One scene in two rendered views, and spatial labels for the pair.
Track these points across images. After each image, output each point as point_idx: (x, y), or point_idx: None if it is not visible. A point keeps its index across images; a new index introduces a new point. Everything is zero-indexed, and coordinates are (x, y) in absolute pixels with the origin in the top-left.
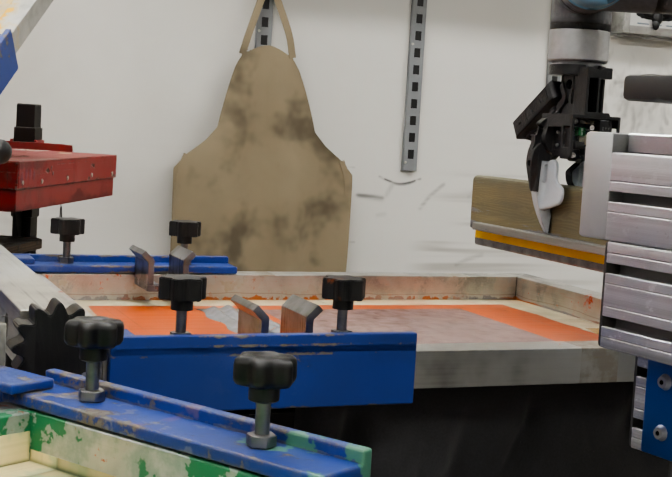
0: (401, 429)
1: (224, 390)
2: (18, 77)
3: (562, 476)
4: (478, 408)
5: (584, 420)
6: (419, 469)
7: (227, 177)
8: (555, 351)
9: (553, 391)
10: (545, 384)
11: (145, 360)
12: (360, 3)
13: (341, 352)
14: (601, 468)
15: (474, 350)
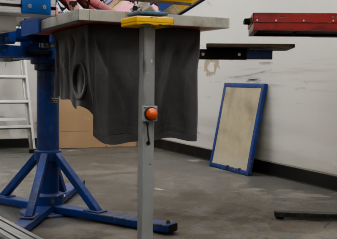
0: (59, 44)
1: (26, 30)
2: None
3: (75, 58)
4: (66, 38)
5: (76, 41)
6: (62, 55)
7: None
8: (52, 17)
9: (73, 33)
10: (72, 31)
11: (22, 25)
12: None
13: (33, 20)
14: (79, 56)
15: (45, 18)
